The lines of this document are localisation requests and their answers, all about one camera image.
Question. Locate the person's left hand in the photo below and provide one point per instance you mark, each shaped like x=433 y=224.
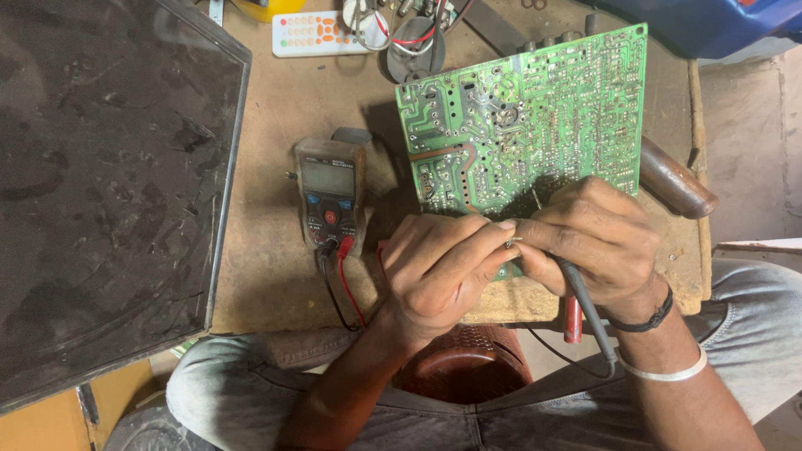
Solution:
x=426 y=282

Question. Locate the person's right hand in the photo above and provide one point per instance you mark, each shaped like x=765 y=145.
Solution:
x=601 y=250

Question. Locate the black multimeter test probe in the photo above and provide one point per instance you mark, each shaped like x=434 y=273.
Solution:
x=586 y=307

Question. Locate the red-brown round stool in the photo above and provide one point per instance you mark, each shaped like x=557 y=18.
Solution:
x=463 y=366

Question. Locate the grey digital multimeter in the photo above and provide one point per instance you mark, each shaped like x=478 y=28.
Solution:
x=330 y=194

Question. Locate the silver metal bangle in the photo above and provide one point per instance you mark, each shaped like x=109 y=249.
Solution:
x=664 y=374

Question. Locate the green printed circuit board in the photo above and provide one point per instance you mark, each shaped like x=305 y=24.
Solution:
x=532 y=119

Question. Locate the person's grey jeans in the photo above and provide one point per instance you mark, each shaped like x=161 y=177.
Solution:
x=238 y=388

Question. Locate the blue plastic object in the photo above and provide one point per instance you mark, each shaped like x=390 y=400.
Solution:
x=689 y=25

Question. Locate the white remote control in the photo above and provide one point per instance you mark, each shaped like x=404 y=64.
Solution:
x=313 y=34

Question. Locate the white round plastic part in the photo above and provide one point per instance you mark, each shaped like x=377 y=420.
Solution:
x=357 y=12

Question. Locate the dark round rubber object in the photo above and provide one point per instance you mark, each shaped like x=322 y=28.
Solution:
x=150 y=435

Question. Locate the yellow plastic object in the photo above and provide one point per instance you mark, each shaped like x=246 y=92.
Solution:
x=266 y=7

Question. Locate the black flat screen panel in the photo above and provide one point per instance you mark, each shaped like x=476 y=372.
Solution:
x=106 y=188

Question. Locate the orange wooden cabinet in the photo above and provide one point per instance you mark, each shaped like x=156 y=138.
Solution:
x=44 y=426

